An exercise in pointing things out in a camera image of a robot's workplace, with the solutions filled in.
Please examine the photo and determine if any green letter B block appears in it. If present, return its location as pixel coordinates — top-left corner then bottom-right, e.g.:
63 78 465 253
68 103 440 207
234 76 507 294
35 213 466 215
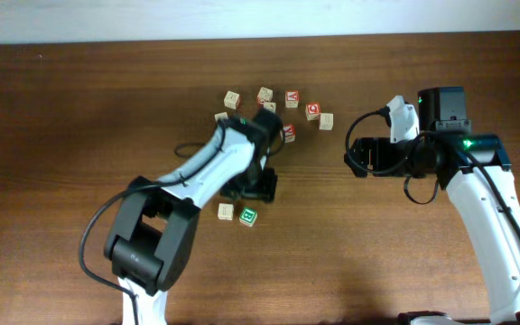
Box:
239 207 258 227

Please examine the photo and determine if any plain wooden block letter I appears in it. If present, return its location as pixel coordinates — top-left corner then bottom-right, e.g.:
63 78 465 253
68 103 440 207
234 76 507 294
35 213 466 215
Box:
218 203 234 220

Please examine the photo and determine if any red letter Y block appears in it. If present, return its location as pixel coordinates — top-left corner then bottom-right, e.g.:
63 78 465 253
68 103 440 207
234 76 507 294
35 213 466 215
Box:
283 124 296 143

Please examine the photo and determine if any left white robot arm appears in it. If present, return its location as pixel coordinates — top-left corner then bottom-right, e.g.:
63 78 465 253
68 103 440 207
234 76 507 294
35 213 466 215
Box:
104 109 283 324

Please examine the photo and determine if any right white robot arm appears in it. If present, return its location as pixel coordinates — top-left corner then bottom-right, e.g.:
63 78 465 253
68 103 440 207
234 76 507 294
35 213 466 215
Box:
344 87 520 324

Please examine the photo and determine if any plain wooden block right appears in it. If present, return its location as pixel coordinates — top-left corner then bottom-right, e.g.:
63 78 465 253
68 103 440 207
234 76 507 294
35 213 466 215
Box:
319 113 334 130

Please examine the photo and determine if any red letter Q block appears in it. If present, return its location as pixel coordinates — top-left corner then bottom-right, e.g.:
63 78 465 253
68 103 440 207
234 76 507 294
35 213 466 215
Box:
305 102 321 121

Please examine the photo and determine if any wooden block far left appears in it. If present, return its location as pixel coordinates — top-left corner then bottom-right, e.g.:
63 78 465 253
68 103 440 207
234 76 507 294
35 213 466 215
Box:
214 112 228 122

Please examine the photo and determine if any wooden block red bottom centre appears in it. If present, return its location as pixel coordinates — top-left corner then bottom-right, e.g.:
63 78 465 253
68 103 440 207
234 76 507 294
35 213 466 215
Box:
263 102 276 113

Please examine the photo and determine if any wooden block upper left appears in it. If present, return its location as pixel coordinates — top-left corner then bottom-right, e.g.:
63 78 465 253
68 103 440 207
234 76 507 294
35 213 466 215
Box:
223 91 241 110

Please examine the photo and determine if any wooden block top centre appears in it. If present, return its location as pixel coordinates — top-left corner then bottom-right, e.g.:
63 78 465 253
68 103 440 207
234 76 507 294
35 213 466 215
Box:
256 87 274 105

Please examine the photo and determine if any red letter A block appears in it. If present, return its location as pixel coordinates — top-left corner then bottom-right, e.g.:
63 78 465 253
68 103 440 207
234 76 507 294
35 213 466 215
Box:
284 90 300 108

